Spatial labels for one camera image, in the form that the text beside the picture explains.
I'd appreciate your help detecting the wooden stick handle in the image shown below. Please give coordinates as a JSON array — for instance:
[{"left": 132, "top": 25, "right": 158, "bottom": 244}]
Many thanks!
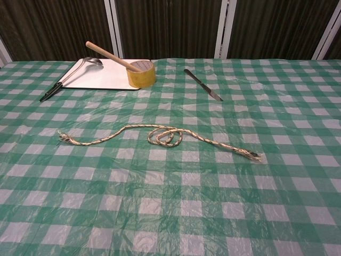
[{"left": 85, "top": 41, "right": 141, "bottom": 73}]

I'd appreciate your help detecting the steel table knife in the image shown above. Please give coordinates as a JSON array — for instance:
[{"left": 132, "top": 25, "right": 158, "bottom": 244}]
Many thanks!
[{"left": 183, "top": 69, "right": 224, "bottom": 102}]

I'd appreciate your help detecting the green checkered plastic tablecloth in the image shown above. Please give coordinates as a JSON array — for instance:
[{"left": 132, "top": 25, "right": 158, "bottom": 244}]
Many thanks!
[{"left": 0, "top": 57, "right": 341, "bottom": 256}]

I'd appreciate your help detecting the steel ladle black handle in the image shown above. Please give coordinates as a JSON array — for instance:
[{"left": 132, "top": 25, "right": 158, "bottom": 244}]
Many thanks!
[{"left": 39, "top": 56, "right": 103, "bottom": 103}]

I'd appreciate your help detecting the yellow tape roll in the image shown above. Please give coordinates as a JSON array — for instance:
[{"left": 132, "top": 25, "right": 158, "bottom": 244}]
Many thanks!
[{"left": 126, "top": 60, "right": 157, "bottom": 89}]

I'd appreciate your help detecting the white rectangular cutting board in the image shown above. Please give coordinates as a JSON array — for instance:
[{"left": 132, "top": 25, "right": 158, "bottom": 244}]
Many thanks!
[{"left": 59, "top": 58, "right": 143, "bottom": 91}]

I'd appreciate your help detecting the beige braided rope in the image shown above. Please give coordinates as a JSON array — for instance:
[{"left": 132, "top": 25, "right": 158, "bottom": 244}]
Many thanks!
[{"left": 57, "top": 124, "right": 263, "bottom": 164}]

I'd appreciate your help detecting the white partition frame post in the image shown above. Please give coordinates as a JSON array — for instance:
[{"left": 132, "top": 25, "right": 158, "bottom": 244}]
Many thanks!
[
  {"left": 311, "top": 0, "right": 341, "bottom": 60},
  {"left": 214, "top": 0, "right": 237, "bottom": 60},
  {"left": 103, "top": 0, "right": 124, "bottom": 59},
  {"left": 0, "top": 36, "right": 13, "bottom": 68}
]

